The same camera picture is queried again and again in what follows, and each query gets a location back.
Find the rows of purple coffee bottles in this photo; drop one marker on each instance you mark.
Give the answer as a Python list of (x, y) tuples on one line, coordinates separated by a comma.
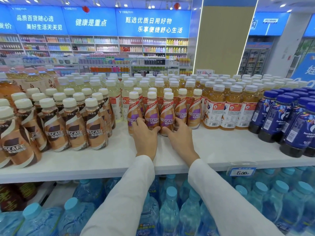
[(194, 110)]

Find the glass door drinks refrigerator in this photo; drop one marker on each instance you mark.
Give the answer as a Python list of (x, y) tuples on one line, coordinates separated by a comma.
[(254, 58)]

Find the person's right forearm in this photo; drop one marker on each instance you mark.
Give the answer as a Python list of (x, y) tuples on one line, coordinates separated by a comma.
[(221, 201)]

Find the purple label coffee drink bottle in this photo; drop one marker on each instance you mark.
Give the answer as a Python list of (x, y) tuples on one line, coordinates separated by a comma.
[(151, 110), (167, 113)]

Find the person's left thumb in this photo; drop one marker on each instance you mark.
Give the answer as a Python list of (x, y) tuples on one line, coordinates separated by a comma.
[(157, 131)]

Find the person's right thumb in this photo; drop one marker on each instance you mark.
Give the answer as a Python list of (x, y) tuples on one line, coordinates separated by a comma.
[(166, 131)]

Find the white display shelf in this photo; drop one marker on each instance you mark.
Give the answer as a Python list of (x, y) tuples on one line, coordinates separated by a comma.
[(98, 159)]

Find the person's left forearm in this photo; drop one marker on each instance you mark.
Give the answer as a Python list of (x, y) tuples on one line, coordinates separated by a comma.
[(128, 194)]

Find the blue and white price tag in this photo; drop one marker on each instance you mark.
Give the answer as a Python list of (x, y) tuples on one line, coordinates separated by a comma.
[(242, 172)]

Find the dark brown packaged bottles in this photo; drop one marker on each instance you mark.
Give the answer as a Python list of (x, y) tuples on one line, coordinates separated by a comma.
[(12, 196)]

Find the red paper lantern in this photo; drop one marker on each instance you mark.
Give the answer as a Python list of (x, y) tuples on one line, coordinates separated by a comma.
[(86, 9), (177, 6)]

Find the rows of pink-capped drink bottles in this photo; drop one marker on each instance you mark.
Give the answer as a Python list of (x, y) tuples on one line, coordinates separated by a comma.
[(32, 78)]

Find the person's right hand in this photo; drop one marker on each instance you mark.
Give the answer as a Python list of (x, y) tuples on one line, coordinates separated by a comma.
[(181, 141)]

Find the blue wall banner white lettering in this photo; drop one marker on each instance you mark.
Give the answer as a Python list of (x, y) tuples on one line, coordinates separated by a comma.
[(6, 20), (91, 22), (39, 22), (152, 24)]

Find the rows of orange tea bottles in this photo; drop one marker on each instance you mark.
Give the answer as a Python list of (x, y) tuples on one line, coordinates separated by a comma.
[(214, 108)]

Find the wall shelving of toiletry bottles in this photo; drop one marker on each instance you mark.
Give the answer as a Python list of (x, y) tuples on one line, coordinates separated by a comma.
[(98, 44)]

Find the rows of brown coffee bottles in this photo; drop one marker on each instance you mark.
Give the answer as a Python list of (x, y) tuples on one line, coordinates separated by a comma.
[(73, 125)]

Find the rows of dark blue bottles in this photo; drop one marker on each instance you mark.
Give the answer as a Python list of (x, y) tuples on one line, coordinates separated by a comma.
[(273, 115)]

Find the person's left hand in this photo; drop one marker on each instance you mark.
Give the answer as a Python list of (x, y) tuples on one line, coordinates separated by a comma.
[(145, 140)]

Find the blue overhead sign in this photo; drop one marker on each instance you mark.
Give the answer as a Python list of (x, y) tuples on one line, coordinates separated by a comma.
[(269, 23)]

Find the blue standing poster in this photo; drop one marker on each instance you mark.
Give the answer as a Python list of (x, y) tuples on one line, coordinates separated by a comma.
[(305, 68)]

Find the amber tea bottle white cap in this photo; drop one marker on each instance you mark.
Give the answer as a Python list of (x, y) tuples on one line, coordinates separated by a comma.
[(5, 89)]

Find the aisle shelving of assorted goods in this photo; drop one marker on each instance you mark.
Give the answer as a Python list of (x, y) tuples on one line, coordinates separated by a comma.
[(110, 63)]

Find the rows of small water bottles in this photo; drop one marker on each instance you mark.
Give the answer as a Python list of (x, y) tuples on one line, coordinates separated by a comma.
[(169, 208)]

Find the rows of pale yellow drinks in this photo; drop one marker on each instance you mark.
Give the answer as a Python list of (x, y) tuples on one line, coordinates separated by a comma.
[(98, 83)]

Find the large blue-capped water jug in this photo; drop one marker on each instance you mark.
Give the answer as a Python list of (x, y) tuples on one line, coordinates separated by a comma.
[(88, 191), (76, 216), (8, 224), (37, 222)]

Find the small white cartoon sign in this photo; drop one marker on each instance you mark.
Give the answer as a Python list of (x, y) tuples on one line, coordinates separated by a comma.
[(204, 72)]

